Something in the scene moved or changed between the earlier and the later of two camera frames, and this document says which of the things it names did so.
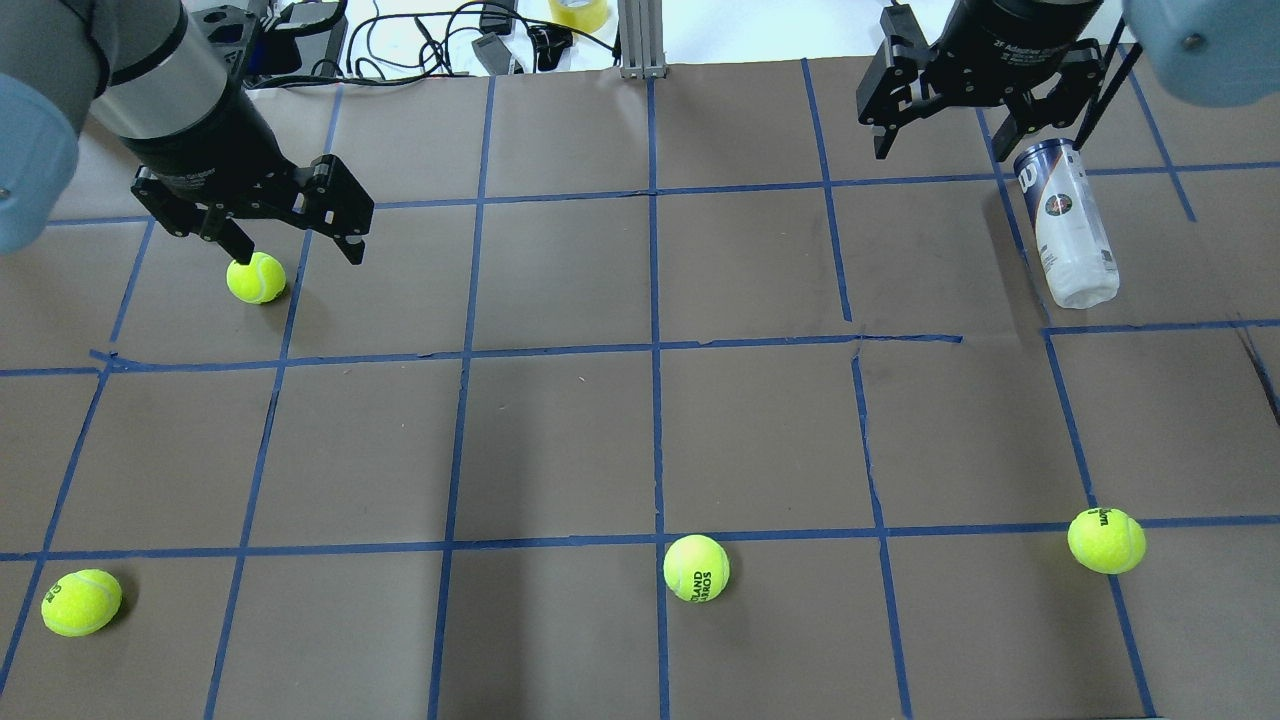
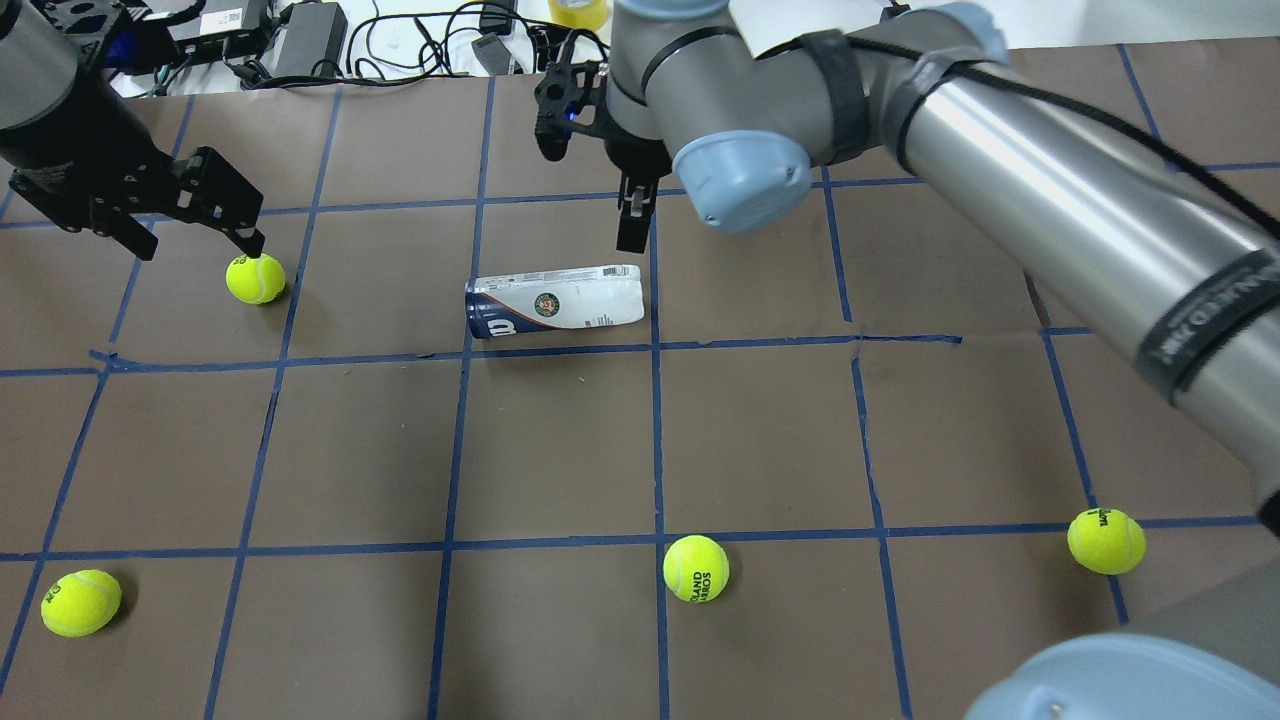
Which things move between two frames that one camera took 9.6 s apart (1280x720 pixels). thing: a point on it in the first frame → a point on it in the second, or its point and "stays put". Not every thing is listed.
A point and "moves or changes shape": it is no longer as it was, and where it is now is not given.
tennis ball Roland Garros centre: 696,568 stays put
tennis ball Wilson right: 1107,541 stays put
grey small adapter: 493,52 stays put
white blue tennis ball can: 1072,243 moves or changes shape
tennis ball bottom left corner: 80,603 stays put
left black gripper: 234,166 → 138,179
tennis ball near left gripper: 261,281 stays put
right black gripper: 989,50 → 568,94
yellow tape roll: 585,15 stays put
